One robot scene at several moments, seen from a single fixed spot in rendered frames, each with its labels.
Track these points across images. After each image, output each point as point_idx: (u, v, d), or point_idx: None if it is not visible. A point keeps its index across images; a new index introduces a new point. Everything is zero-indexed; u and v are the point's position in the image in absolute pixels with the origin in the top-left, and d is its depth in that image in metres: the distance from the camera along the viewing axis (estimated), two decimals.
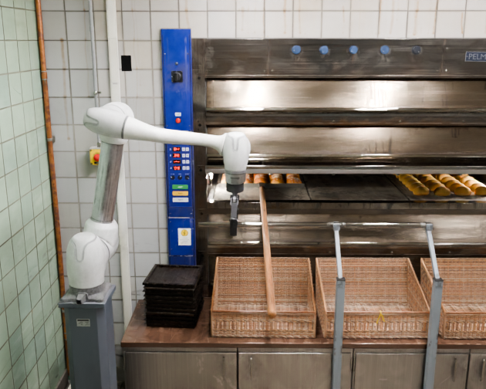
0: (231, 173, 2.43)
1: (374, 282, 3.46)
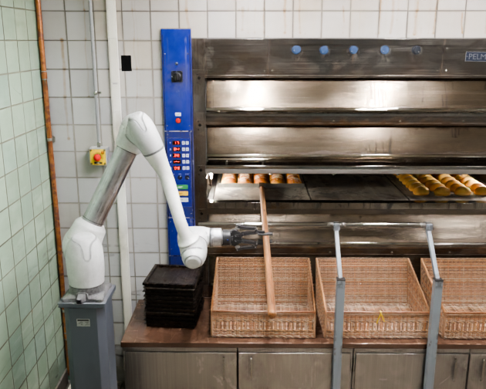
0: None
1: (374, 282, 3.46)
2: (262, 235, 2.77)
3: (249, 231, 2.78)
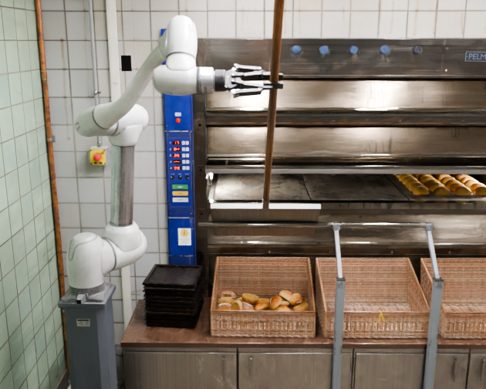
0: (200, 93, 2.03)
1: (374, 282, 3.46)
2: (269, 76, 2.03)
3: (251, 76, 2.05)
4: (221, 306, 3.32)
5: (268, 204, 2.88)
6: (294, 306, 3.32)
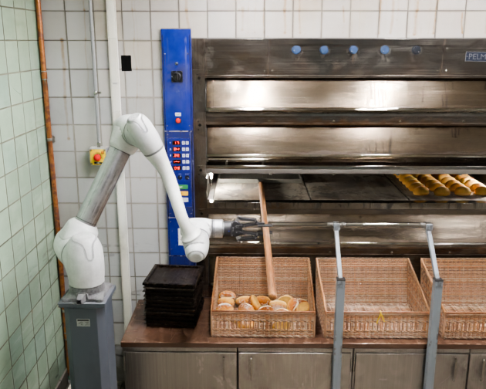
0: None
1: (374, 282, 3.46)
2: (262, 226, 2.88)
3: (249, 222, 2.89)
4: (221, 306, 3.32)
5: None
6: (298, 309, 3.28)
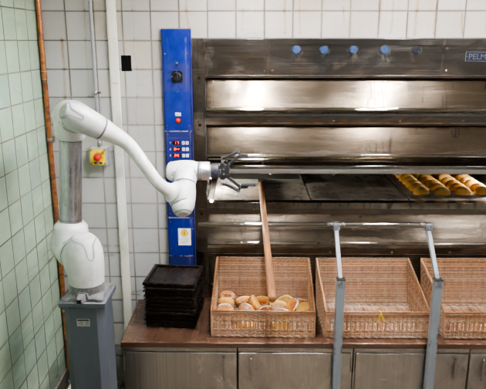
0: None
1: (374, 282, 3.46)
2: (245, 157, 2.78)
3: (234, 158, 2.80)
4: (221, 306, 3.32)
5: None
6: (298, 309, 3.28)
